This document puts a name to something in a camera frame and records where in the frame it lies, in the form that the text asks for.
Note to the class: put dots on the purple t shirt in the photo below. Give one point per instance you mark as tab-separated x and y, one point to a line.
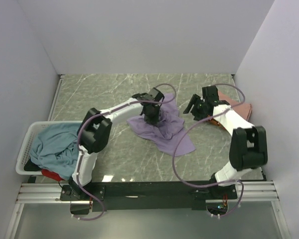
169	134

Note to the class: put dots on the light blue t shirt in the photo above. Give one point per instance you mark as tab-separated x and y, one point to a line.
55	149

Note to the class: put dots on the aluminium rail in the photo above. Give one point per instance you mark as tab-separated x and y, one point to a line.
49	193

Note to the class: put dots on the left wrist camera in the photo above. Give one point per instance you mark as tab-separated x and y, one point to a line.
156	95

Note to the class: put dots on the folded pink t shirt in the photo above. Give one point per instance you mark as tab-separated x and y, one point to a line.
236	105

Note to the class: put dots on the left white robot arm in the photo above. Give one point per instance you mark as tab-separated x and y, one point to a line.
94	133

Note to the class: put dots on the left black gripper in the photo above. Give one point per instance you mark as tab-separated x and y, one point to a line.
152	117

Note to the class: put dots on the black garment in basket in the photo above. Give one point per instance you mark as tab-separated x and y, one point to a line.
30	166

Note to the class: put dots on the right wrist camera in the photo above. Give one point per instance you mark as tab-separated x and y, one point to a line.
210	94

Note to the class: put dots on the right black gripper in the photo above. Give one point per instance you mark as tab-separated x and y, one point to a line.
196	107

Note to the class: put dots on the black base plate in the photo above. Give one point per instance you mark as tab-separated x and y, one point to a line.
142	195

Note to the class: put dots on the white laundry basket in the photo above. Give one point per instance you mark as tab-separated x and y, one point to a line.
30	135

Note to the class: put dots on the red garment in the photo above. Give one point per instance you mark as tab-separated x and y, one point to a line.
51	175

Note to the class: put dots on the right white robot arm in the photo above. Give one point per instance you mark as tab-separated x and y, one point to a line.
248	148

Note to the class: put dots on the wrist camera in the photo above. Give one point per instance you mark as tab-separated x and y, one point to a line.
210	94
156	95

